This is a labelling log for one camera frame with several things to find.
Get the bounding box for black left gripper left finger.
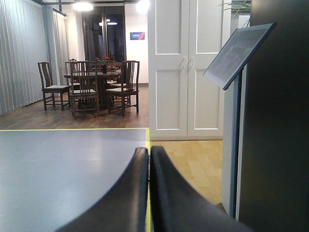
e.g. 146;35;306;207
57;147;149;232

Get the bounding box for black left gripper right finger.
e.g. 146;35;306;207
150;146;252;232

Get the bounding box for dark grey fridge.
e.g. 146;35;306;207
239;0;309;232

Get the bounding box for wooden chair right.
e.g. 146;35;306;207
106;60;140;116

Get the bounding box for wooden chair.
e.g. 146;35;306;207
106;60;140;116
38;62;71;111
70;61;99;118

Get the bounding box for wooden chair front centre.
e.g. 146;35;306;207
70;61;99;118

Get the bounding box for round dark wooden table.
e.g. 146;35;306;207
64;72;121;110

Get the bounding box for sign stand with board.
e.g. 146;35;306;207
203;23;276;218

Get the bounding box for red flowers in vase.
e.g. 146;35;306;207
96;55;111;73

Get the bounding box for wooden chair far left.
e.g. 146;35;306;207
38;62;71;111

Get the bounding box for white double door cabinet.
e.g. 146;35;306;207
148;0;231;141

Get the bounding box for grey curtain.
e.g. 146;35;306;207
0;0;69;114

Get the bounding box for blue wall sign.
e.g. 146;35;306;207
130;32;145;40

